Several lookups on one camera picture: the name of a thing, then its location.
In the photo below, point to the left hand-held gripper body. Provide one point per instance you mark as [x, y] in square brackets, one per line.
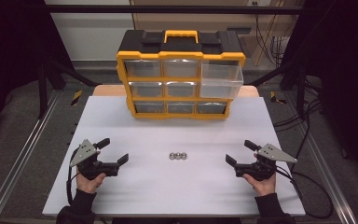
[88, 161]

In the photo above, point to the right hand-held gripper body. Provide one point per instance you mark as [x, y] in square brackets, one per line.
[261, 168]

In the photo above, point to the small shiny metal ball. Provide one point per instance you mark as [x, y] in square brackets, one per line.
[177, 156]
[183, 156]
[172, 156]

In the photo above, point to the large clear plastic drawer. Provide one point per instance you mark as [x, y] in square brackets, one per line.
[221, 84]

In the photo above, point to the yellow black organizer cabinet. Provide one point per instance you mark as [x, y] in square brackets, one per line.
[180, 43]

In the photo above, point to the person's right hand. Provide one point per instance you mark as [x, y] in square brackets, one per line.
[265, 186]

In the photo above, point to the person's left hand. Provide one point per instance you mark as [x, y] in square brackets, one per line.
[88, 185]

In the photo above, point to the black metal stand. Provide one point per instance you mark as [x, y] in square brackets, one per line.
[43, 90]
[300, 90]

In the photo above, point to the grid of small clear drawers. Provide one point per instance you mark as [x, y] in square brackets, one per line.
[180, 89]

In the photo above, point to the dark grey flat box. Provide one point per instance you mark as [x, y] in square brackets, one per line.
[238, 30]

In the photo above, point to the black curtain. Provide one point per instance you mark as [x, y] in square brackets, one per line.
[9, 62]
[348, 77]

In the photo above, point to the aluminium floor rail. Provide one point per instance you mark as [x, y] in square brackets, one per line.
[326, 174]
[18, 155]

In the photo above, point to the black horizontal frame bar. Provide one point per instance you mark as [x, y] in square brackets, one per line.
[167, 9]

